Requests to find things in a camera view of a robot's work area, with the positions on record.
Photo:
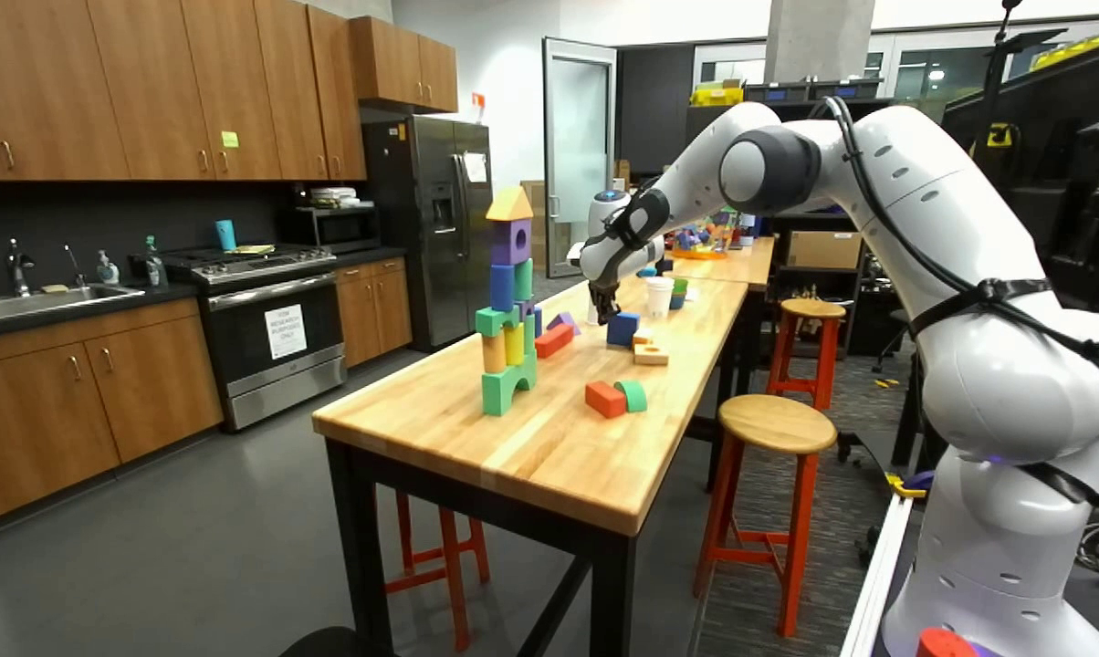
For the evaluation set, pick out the long red foam block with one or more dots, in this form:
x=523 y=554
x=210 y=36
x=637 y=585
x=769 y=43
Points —
x=557 y=342

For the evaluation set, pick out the narrow wooden base cabinet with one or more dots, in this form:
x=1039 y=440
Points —
x=374 y=306

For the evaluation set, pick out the glass door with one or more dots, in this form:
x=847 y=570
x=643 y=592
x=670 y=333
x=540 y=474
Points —
x=580 y=159

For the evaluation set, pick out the large wooden wall cabinets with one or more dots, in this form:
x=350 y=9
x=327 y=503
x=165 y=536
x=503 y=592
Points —
x=160 y=84

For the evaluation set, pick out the stainless steel refrigerator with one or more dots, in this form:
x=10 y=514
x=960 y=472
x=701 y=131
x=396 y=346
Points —
x=434 y=232

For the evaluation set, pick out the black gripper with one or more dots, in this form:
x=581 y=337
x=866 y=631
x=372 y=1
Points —
x=606 y=284

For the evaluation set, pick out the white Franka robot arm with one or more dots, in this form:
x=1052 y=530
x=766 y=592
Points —
x=1008 y=401

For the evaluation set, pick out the wooden table with black legs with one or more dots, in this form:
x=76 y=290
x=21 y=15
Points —
x=535 y=425

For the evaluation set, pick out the black kitchen countertop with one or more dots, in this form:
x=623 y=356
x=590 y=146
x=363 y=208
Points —
x=76 y=304

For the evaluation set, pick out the clear soap bottle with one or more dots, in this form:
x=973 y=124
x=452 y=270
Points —
x=107 y=267

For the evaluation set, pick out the black microwave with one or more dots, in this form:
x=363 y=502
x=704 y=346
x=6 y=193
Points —
x=329 y=222

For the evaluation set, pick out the green and blue block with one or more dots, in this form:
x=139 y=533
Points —
x=680 y=292

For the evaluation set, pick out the teal cup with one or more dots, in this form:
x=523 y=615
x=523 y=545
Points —
x=226 y=233

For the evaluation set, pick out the green foam cylinder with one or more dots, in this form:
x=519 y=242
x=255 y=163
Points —
x=634 y=396

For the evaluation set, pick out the white paper on oven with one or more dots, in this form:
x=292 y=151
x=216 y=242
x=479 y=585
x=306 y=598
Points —
x=286 y=331

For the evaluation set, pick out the white mounting rail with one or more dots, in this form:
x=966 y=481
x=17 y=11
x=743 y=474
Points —
x=873 y=585

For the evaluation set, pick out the stainless steel oven range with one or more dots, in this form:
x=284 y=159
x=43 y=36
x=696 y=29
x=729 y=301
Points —
x=276 y=367

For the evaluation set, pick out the cardboard box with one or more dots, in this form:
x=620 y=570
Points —
x=827 y=250

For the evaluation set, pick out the orange foam cylinder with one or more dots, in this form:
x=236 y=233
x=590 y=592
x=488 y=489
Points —
x=494 y=352

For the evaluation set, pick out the blue tower block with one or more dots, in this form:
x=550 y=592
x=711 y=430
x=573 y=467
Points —
x=503 y=284

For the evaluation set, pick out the purple foam block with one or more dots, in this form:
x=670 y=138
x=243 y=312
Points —
x=512 y=242

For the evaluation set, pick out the green dish bottle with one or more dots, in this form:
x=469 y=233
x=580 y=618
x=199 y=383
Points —
x=154 y=259

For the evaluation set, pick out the small wooden wall cabinet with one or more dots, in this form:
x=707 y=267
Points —
x=404 y=63

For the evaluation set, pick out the black equipment rack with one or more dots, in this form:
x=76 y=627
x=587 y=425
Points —
x=1084 y=159

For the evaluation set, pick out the sink faucet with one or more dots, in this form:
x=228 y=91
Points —
x=17 y=264

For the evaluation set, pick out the blue foam cube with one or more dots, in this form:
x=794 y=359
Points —
x=623 y=331

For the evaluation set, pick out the blue foam cylinder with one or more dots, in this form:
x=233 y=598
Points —
x=535 y=317

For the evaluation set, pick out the wide wooden base cabinet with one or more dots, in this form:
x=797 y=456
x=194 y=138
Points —
x=85 y=401

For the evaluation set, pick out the orange stool with wooden seat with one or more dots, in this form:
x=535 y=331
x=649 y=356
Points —
x=457 y=570
x=814 y=306
x=776 y=425

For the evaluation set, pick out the white paper on refrigerator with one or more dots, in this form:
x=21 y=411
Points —
x=478 y=164

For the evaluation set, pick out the white cup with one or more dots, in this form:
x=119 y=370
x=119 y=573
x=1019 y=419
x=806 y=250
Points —
x=659 y=297

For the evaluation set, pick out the red button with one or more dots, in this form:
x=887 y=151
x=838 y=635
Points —
x=943 y=643

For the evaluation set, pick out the yellow foam block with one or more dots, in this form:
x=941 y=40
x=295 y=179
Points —
x=517 y=342

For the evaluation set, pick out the small green tower block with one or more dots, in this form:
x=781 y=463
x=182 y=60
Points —
x=492 y=317

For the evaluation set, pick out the colourful toy clutter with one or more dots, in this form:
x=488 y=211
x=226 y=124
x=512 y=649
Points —
x=715 y=233

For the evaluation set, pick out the white bowls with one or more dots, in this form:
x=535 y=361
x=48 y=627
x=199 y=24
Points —
x=335 y=193

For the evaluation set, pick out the pink foam arch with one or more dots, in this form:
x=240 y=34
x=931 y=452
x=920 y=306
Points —
x=564 y=317

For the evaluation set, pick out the yellow sticky note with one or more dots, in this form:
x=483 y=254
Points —
x=233 y=137

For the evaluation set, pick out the black round seat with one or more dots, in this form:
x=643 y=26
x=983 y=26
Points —
x=329 y=643

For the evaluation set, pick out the tall green tower block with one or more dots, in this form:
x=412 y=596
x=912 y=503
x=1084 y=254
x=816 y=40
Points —
x=523 y=279

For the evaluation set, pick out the yellow triangular roof block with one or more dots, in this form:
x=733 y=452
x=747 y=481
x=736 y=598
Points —
x=512 y=204

